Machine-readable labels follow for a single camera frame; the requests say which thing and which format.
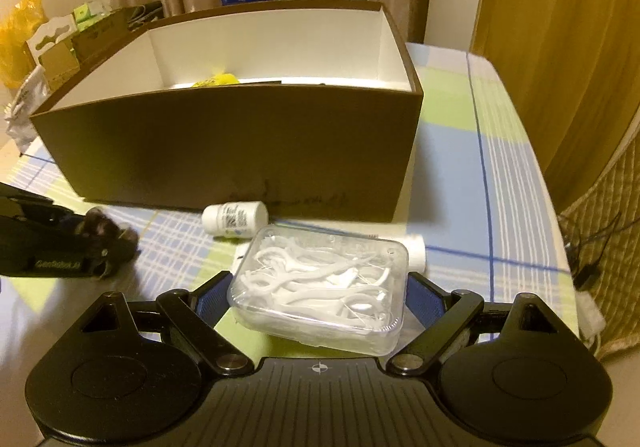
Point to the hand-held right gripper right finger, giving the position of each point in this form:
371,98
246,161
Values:
421,299

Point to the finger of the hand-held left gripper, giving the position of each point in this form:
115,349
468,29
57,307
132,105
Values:
35,207
117,252

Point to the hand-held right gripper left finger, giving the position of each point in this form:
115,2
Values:
210,301

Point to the clear floss pick box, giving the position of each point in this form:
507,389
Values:
320,287

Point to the yellow snack packet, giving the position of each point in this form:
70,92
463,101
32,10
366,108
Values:
217,79

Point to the clear bottle with white cap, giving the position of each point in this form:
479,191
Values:
417,252

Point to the small white labelled bottle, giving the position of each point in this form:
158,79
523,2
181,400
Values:
235,219

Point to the white plastic bag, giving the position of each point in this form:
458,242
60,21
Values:
27,107

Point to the yellow plastic bag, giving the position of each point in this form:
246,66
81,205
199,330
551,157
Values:
17,42

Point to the white power strip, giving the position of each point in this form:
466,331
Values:
591,314

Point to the plain brown cardboard box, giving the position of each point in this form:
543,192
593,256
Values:
107,34

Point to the green packets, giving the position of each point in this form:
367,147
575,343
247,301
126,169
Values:
90,14

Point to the quilted beige cover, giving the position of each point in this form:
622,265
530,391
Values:
615,237

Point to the silver bag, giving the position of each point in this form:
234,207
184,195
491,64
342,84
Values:
145,14

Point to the yellow curtain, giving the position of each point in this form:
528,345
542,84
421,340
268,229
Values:
555,37

